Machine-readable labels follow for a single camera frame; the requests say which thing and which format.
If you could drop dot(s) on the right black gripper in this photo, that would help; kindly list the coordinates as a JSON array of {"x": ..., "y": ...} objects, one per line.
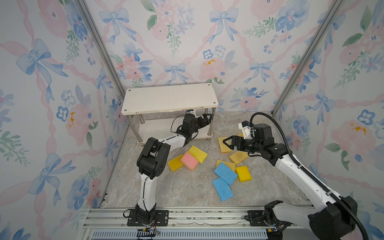
[{"x": 234, "y": 139}]

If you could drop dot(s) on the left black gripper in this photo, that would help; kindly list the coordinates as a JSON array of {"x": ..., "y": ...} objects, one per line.
[{"x": 205, "y": 120}]

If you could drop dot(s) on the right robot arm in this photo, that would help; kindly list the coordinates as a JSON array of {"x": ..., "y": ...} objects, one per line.
[{"x": 330, "y": 216}]

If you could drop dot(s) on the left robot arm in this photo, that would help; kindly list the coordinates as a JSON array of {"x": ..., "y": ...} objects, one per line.
[{"x": 153, "y": 158}]

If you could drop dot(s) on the white two-tier shelf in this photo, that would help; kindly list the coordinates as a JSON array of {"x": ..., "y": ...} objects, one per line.
[{"x": 166, "y": 99}]

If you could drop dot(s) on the dark yellow sponge centre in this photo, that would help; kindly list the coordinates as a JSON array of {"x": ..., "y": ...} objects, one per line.
[{"x": 238, "y": 157}]

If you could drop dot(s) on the yellow sponge under blue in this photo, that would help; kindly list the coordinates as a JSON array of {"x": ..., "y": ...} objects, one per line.
[{"x": 230, "y": 165}]

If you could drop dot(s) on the upper blue sponge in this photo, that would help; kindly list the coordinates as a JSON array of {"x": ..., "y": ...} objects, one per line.
[{"x": 224, "y": 172}]

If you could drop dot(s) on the bright yellow sponge right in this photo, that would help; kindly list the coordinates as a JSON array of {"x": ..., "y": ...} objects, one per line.
[{"x": 243, "y": 173}]

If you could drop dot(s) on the yellow sponge beside pink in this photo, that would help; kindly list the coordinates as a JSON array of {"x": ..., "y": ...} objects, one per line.
[{"x": 198, "y": 154}]

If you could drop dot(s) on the lower blue sponge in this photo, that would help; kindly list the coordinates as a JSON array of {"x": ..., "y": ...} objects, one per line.
[{"x": 223, "y": 189}]

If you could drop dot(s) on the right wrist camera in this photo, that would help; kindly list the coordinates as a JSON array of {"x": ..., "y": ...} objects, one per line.
[{"x": 247, "y": 130}]

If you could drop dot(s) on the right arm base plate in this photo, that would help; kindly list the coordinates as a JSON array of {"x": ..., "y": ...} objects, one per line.
[{"x": 258, "y": 218}]

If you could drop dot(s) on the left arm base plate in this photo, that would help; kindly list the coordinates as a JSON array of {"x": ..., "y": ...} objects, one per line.
[{"x": 157, "y": 218}]

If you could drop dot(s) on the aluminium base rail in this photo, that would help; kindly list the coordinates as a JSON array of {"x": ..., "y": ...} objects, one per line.
[{"x": 189, "y": 223}]

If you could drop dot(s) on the right aluminium frame post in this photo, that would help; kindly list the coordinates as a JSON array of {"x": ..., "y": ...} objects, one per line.
[{"x": 319, "y": 35}]

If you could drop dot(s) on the aluminium frame post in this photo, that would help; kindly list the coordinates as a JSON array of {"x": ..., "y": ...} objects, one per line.
[
  {"x": 319, "y": 35},
  {"x": 95, "y": 34}
]

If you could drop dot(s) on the left aluminium frame post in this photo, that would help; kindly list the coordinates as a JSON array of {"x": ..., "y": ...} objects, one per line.
[{"x": 95, "y": 34}]

